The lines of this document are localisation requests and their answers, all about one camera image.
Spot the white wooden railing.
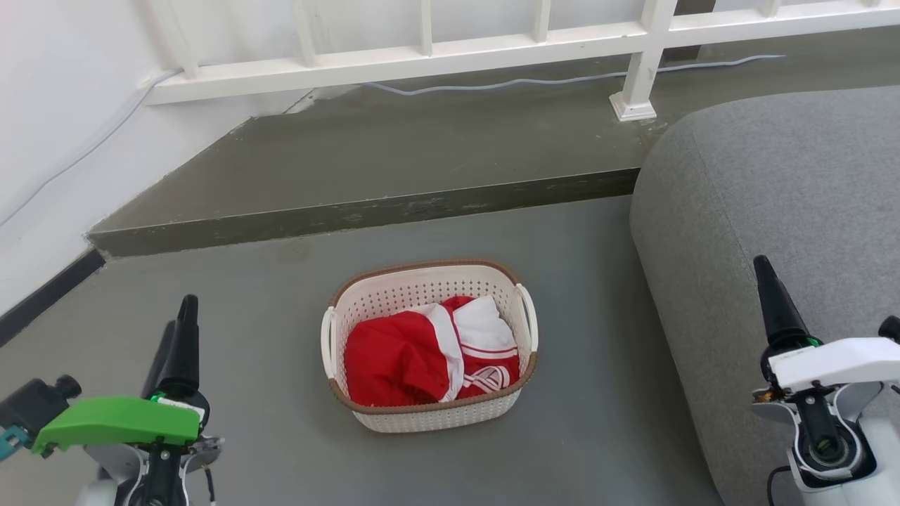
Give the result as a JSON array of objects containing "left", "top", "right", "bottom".
[{"left": 144, "top": 0, "right": 900, "bottom": 122}]

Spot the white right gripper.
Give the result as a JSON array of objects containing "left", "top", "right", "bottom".
[{"left": 752, "top": 255, "right": 900, "bottom": 422}]

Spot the black baseboard strip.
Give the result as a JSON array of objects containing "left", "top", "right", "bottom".
[{"left": 0, "top": 247, "right": 107, "bottom": 347}]

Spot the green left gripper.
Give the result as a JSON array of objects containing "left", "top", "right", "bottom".
[{"left": 32, "top": 294, "right": 224, "bottom": 466}]

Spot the cream perforated laundry basket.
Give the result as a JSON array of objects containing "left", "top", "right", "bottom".
[{"left": 321, "top": 259, "right": 540, "bottom": 433}]

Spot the grey fabric sofa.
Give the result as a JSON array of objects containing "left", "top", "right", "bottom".
[{"left": 629, "top": 84, "right": 900, "bottom": 506}]

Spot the red and white garment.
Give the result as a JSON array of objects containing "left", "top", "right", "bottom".
[{"left": 344, "top": 295, "right": 522, "bottom": 408}]

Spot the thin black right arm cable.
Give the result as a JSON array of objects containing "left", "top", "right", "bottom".
[{"left": 766, "top": 465, "right": 792, "bottom": 506}]

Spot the light grey wall cable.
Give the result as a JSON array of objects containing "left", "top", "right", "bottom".
[{"left": 0, "top": 54, "right": 785, "bottom": 228}]

